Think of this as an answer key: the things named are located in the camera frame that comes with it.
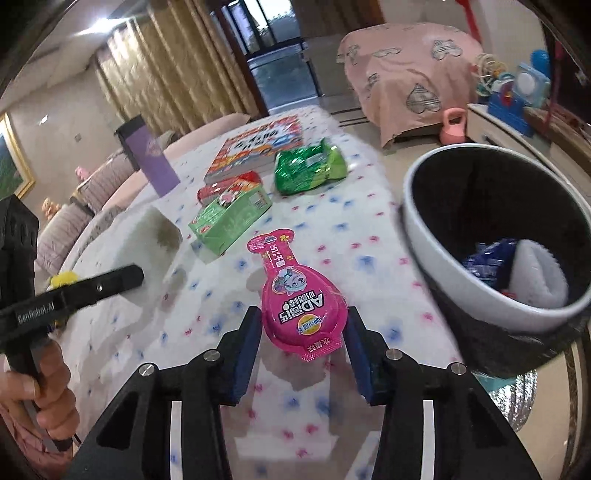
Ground white bin with black liner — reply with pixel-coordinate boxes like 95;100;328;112
399;143;591;377

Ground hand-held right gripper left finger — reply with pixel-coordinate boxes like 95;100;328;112
74;305;264;480

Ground red white small carton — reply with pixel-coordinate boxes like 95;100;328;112
198;171;264;204

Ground pink heart-print blanket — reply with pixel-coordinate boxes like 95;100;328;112
336;22;485;148

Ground white television cabinet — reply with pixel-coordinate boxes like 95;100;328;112
466;102;591;185

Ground silver foil mat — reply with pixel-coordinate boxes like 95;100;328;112
475;369;541;439

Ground golden curtain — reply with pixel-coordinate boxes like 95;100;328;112
95;0;269;139

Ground ferris wheel toy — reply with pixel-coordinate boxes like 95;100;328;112
473;53;506;97

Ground person's left hand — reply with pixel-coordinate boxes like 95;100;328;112
0;342;81;444

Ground pink kettlebell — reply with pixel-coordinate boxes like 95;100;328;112
438;108;469;146

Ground gold-framed painting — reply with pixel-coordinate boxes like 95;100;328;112
0;113;37;201

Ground red hanging decorations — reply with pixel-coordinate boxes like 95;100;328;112
455;0;481;33

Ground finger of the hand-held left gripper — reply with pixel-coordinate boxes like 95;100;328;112
44;264;145;308

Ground dark blue snack packet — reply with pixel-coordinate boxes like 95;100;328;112
462;237;518;289

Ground black television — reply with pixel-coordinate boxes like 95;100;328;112
545;9;591;130

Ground purple tumbler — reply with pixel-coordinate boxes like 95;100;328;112
115;115;181;197

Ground wooden-framed balcony door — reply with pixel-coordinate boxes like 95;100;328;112
215;0;384;116

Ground red children's book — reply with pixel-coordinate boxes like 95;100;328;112
203;115;305;184

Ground striped pink cushion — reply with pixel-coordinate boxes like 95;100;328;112
69;150;139;213
37;203;100;273

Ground pink grey sofa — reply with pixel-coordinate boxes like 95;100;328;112
37;111;252;273

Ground green drink carton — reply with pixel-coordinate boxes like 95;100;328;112
188;187;272;254

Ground pink spoon-shaped snack packet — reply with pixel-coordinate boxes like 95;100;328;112
247;233;346;363

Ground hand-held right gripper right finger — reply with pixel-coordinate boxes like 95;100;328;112
345;305;543;480

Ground light blue round-face toy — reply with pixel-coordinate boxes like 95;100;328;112
512;62;552;109

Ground green foil snack packet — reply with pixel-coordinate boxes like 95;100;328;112
273;137;348;197

